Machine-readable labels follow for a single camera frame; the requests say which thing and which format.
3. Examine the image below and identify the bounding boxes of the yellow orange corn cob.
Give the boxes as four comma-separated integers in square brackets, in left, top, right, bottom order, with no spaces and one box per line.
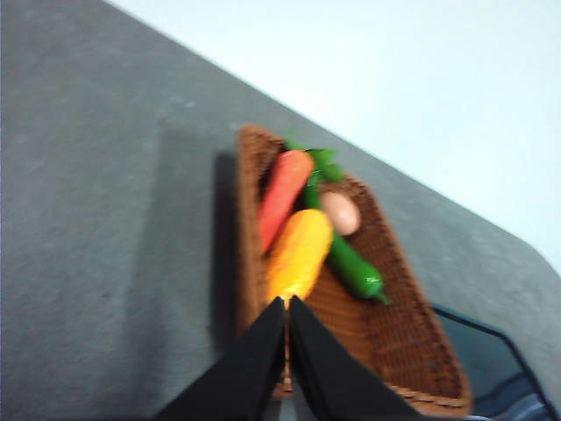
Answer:
[265,208,335,303]

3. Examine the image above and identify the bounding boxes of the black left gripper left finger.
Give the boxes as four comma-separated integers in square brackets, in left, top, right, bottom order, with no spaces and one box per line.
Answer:
[155,296,287,421]

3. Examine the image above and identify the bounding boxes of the pale brown egg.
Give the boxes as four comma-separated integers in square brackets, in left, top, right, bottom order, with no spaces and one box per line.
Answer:
[318,191,362,237]

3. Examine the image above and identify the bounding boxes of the brown wicker basket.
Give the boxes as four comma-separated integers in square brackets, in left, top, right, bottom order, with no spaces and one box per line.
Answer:
[234,124,474,416]

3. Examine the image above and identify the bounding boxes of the black flat tray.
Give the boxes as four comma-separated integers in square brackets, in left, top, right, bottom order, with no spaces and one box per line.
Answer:
[431,303,561,421]

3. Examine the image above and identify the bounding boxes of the orange carrot with green leaves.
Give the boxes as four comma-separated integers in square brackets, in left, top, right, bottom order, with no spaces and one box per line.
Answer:
[257,129,344,256]

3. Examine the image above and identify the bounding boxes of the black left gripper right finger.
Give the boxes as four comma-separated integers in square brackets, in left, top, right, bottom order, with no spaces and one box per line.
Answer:
[288,295,417,421]

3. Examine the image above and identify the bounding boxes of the green cucumber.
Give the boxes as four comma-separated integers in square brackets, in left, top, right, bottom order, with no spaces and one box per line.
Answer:
[302,175,392,306]

